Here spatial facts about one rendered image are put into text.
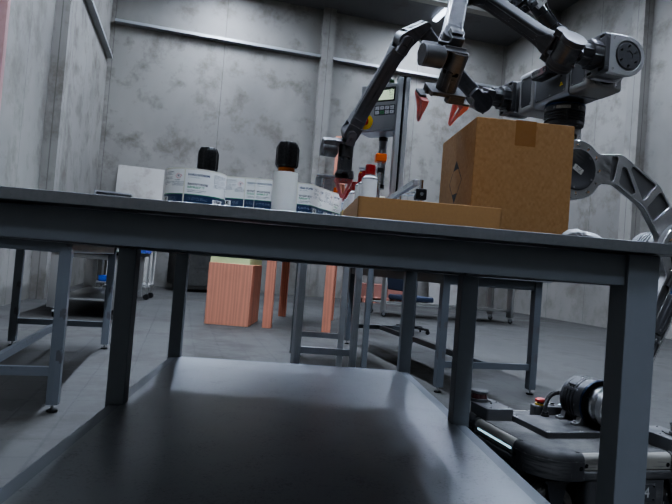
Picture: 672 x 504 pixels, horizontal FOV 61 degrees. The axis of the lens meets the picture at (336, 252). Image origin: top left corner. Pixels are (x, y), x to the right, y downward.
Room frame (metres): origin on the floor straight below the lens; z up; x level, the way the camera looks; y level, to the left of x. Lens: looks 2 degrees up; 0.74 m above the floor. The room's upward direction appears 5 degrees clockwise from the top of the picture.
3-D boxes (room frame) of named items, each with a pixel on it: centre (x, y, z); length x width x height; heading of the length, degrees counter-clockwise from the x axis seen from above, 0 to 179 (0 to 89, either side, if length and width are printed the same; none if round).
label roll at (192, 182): (1.94, 0.49, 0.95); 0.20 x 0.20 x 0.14
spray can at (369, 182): (1.87, -0.09, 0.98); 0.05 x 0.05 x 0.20
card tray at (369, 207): (1.16, -0.15, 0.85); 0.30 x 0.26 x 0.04; 5
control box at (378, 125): (2.27, -0.15, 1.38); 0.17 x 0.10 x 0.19; 60
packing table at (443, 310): (4.74, -0.77, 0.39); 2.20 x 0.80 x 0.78; 15
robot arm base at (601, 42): (1.72, -0.72, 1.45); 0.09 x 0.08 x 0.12; 15
